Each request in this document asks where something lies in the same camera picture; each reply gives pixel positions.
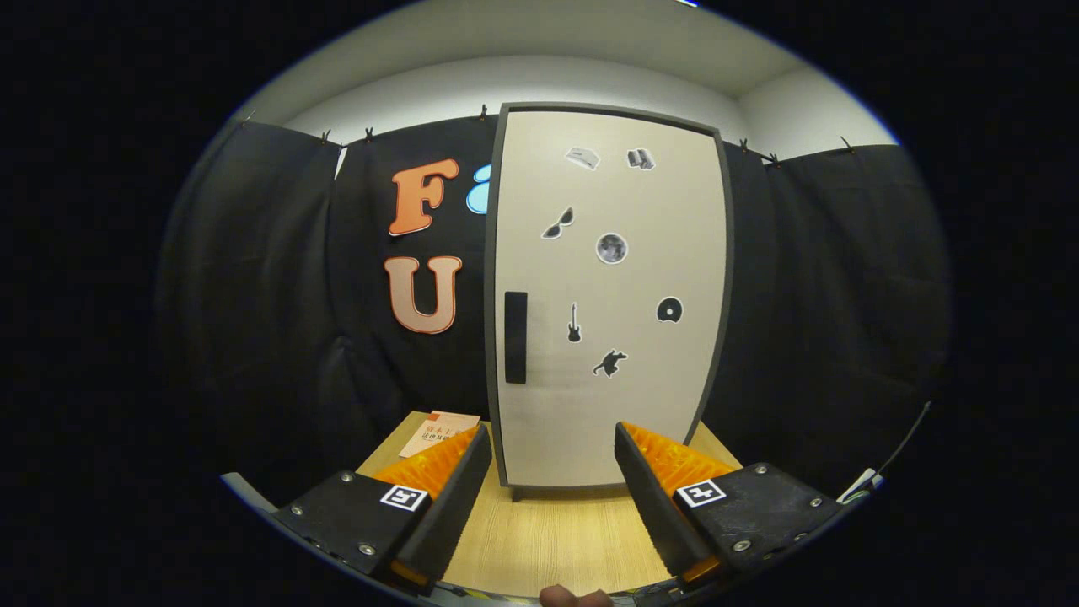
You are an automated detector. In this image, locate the black door handle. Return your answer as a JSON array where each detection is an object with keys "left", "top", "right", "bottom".
[{"left": 503, "top": 291, "right": 529, "bottom": 385}]

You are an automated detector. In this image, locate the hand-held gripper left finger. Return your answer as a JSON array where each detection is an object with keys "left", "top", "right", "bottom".
[{"left": 274, "top": 424, "right": 494, "bottom": 595}]

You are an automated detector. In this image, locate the black backdrop cloth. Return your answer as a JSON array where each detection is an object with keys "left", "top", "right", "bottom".
[{"left": 156, "top": 118, "right": 953, "bottom": 498}]

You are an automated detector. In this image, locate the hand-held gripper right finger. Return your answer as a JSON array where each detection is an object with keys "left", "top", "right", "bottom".
[{"left": 614, "top": 422, "right": 844, "bottom": 589}]

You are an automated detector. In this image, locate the dark grey shoe cabinet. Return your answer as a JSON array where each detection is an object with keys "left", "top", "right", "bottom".
[{"left": 483, "top": 101, "right": 736, "bottom": 502}]

